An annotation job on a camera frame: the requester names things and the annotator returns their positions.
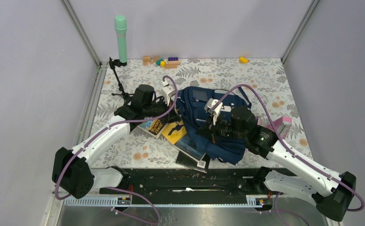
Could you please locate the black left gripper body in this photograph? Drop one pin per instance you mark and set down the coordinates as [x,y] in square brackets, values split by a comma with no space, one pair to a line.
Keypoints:
[158,108]

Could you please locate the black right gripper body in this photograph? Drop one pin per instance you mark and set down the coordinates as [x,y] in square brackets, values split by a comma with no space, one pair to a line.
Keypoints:
[223,127]

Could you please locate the navy blue student backpack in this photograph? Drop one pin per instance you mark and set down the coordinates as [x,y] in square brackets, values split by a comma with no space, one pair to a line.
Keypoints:
[191,103]

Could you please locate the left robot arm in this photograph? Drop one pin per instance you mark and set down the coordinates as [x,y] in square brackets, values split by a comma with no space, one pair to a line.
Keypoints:
[73,174]

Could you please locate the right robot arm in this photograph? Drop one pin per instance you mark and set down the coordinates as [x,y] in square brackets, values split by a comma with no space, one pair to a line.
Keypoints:
[326,189]

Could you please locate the colourful treehouse storey book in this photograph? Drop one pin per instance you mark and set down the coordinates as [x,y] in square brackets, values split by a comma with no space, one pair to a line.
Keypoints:
[154,128]

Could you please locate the yellow book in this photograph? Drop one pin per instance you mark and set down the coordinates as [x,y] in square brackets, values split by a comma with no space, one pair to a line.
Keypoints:
[173,132]

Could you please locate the dark blue hardcover book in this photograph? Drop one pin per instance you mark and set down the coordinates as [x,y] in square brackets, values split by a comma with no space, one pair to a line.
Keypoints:
[188,147]

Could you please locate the long wooden block front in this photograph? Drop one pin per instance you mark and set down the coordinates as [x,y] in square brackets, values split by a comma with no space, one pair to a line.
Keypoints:
[170,66]

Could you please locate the long wooden block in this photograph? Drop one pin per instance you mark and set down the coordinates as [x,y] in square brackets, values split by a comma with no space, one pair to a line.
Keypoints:
[170,66]
[176,62]

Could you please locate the black notebook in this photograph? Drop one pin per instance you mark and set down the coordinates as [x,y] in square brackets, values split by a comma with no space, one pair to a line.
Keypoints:
[186,161]

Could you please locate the teal toy block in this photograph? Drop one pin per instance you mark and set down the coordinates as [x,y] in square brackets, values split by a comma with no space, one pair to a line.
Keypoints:
[158,63]

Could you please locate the long wooden block rear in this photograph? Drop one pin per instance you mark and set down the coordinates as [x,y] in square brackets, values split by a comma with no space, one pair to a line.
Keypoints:
[176,62]

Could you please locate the brown wooden block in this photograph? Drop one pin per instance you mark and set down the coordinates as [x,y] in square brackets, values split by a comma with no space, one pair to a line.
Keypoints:
[156,59]

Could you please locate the purple studded toy brick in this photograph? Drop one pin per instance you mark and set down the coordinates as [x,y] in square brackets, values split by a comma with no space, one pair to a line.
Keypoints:
[173,59]

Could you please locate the light wooden cube block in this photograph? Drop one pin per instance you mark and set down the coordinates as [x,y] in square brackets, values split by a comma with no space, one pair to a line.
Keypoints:
[147,59]

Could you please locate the pink box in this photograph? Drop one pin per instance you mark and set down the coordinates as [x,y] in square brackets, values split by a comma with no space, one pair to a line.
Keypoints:
[282,126]

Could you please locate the black tripod stand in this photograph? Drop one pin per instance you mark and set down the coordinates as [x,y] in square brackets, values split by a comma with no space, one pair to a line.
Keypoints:
[127,97]

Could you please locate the yellow block far right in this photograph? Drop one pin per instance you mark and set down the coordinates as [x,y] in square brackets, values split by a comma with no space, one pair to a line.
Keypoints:
[243,60]

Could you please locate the green microphone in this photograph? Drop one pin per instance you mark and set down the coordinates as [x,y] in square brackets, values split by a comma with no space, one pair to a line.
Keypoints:
[120,26]

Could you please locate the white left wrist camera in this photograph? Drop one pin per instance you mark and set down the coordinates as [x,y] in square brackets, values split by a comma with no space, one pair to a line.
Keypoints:
[167,92]

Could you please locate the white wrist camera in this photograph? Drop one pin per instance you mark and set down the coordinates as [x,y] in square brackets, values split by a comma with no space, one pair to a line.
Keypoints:
[213,107]
[167,92]

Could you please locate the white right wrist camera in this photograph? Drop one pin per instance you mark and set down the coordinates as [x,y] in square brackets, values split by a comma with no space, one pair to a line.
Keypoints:
[213,107]

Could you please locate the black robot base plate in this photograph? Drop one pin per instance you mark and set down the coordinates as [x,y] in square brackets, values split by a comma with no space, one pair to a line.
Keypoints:
[232,181]

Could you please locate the slotted metal cable rail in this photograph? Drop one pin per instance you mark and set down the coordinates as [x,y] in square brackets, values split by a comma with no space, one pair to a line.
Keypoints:
[174,200]

